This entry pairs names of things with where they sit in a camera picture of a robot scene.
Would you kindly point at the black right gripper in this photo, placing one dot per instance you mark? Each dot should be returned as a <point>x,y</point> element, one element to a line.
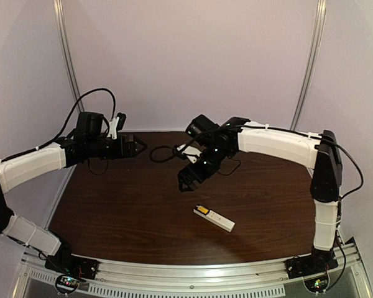
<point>192,174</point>

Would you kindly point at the right aluminium frame post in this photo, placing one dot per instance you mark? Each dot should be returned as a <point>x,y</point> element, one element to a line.
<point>314,49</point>

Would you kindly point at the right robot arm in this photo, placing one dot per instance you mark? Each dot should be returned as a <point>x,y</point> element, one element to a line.
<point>316,151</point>

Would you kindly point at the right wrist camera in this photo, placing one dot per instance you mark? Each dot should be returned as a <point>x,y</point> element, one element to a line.
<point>187,152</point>

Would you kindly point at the aluminium frame post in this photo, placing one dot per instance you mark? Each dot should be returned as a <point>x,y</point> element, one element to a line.
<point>314,49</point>
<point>59,13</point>

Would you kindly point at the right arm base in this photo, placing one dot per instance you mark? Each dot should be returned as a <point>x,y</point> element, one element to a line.
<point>315,272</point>

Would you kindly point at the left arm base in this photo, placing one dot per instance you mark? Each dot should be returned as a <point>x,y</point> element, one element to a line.
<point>74,276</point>

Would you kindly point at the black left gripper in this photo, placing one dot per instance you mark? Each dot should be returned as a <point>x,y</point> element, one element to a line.
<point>129,145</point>

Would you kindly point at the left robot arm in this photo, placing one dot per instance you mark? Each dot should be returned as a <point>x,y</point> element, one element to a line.
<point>93,137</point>

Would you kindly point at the aluminium front rail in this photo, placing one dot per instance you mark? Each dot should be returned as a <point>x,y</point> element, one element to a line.
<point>255,279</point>

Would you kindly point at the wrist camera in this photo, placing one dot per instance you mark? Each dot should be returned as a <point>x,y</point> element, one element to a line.
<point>187,152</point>
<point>116,124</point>

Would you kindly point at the left aluminium frame post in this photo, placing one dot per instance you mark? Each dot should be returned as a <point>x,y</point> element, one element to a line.
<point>59,13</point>

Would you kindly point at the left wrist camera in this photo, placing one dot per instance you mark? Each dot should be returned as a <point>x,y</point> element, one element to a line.
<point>116,124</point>

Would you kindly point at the white remote control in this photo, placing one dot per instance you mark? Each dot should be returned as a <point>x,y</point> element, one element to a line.
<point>213,217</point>

